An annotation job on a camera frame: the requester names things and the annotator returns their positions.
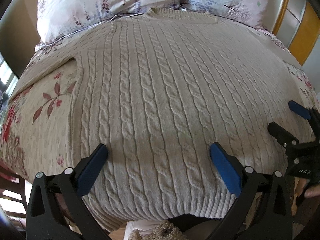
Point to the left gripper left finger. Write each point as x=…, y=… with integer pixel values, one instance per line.
x=45, y=219

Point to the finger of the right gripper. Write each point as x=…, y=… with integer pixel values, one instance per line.
x=282, y=136
x=305, y=113

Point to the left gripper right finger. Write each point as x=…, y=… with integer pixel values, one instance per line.
x=273, y=217

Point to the right hand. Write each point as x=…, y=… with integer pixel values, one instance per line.
x=305, y=189

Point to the floral bed quilt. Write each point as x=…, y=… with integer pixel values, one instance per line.
x=37, y=119

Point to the wooden headboard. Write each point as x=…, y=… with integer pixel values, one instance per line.
x=296, y=24

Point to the tan plush toy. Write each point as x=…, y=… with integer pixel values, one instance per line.
x=158, y=230

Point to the left floral pillow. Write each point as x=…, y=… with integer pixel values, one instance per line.
x=59, y=18

